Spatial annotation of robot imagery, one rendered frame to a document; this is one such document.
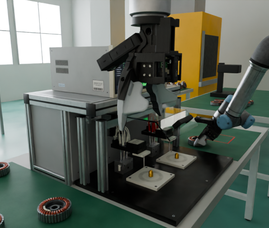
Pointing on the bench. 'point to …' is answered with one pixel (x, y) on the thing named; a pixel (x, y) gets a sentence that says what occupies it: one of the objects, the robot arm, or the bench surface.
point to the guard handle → (182, 121)
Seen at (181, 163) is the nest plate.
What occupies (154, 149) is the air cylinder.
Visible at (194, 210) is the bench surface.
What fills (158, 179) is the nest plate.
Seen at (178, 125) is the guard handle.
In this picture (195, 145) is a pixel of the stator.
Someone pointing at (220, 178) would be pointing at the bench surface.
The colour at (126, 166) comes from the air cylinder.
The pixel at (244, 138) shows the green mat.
